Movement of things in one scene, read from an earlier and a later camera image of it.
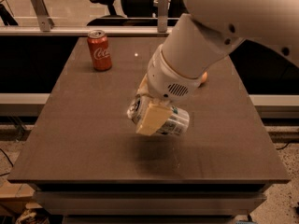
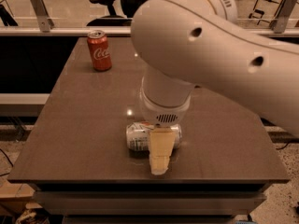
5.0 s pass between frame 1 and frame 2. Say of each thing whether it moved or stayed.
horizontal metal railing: stayed
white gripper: moved
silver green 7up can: moved
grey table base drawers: stayed
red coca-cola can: stayed
